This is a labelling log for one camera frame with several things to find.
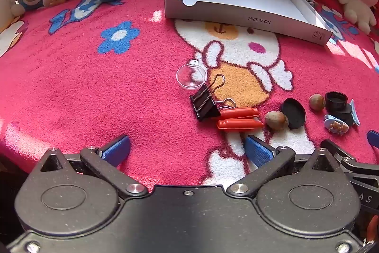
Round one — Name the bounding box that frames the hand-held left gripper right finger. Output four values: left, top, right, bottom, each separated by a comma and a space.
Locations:
226, 135, 353, 199

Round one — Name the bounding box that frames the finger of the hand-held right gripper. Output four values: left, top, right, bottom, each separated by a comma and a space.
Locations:
366, 130, 379, 149
321, 139, 379, 182

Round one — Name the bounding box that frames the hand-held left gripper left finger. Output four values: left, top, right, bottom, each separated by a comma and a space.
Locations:
27, 134, 149, 199

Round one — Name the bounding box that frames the plain light blue hair clip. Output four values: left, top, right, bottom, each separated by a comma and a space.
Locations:
348, 99, 361, 127

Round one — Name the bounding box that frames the brown nut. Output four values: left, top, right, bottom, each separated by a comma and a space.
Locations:
265, 111, 289, 130
309, 94, 326, 111

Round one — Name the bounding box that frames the black bottle cap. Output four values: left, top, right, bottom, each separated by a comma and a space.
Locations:
334, 111, 356, 127
325, 91, 349, 111

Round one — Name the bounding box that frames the blue beaded hair clip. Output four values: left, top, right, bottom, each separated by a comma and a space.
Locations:
324, 114, 349, 135

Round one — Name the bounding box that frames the black round lid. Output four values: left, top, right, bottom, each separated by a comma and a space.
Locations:
281, 98, 307, 129

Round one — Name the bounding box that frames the large black binder clip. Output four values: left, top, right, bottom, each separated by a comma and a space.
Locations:
189, 74, 236, 122

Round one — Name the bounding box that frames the clear plastic half sphere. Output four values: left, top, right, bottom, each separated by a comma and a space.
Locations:
176, 60, 207, 91

